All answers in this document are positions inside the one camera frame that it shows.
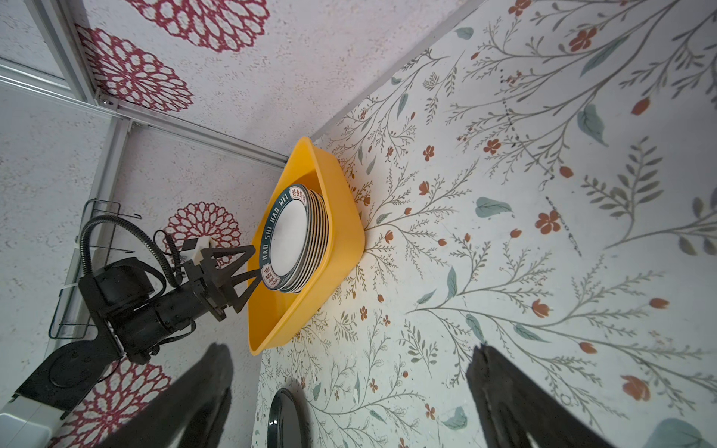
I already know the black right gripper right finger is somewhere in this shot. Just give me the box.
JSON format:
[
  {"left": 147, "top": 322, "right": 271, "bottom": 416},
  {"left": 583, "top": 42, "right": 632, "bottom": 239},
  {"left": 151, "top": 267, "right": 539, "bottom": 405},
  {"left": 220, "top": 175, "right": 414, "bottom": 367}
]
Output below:
[{"left": 466, "top": 345, "right": 611, "bottom": 447}]

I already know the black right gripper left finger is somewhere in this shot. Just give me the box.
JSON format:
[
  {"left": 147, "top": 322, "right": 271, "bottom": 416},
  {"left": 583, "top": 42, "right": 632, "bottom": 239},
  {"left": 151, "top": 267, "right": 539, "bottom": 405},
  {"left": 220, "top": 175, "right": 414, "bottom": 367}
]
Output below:
[{"left": 99, "top": 343, "right": 233, "bottom": 448}]

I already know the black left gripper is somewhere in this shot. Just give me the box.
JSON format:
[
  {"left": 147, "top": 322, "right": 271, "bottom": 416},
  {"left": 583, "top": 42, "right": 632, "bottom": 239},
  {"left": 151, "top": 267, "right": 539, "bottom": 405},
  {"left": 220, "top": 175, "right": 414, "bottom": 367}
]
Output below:
[{"left": 162, "top": 246, "right": 261, "bottom": 334}]

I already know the small green-rim lettered plate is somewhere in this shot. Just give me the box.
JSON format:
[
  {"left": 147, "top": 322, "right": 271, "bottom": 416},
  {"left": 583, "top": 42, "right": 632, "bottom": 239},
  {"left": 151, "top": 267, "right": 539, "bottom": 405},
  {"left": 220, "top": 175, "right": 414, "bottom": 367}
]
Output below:
[{"left": 260, "top": 184, "right": 310, "bottom": 290}]

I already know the large white clover-emblem plate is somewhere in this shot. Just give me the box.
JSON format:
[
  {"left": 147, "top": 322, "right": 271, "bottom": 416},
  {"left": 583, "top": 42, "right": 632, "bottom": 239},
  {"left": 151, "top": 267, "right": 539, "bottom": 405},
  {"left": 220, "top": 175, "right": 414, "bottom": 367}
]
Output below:
[{"left": 293, "top": 190, "right": 323, "bottom": 293}]

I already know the yellow plastic bin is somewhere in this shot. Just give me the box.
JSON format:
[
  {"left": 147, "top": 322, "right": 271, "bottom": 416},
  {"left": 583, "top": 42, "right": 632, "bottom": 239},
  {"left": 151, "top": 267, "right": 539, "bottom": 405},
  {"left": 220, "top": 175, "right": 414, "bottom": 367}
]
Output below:
[{"left": 248, "top": 137, "right": 365, "bottom": 356}]

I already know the black plate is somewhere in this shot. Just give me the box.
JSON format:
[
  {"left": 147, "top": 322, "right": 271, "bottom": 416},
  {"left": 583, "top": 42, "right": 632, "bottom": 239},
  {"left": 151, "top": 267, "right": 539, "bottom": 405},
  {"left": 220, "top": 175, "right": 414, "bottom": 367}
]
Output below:
[{"left": 266, "top": 388, "right": 309, "bottom": 448}]

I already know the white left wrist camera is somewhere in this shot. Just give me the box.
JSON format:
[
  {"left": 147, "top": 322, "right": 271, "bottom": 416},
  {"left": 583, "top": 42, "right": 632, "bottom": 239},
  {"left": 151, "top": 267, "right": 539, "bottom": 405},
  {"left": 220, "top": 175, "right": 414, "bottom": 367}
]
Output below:
[{"left": 179, "top": 236, "right": 217, "bottom": 265}]

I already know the black wire wall rack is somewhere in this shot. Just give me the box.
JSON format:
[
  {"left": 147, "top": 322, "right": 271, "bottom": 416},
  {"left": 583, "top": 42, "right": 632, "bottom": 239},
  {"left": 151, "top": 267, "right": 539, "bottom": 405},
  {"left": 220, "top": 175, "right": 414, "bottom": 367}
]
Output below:
[{"left": 49, "top": 198, "right": 143, "bottom": 341}]

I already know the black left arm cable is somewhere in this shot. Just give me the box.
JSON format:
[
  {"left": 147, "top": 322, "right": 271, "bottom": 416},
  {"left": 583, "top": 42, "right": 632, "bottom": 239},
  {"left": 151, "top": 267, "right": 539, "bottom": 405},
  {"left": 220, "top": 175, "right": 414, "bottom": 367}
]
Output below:
[{"left": 79, "top": 215, "right": 180, "bottom": 287}]

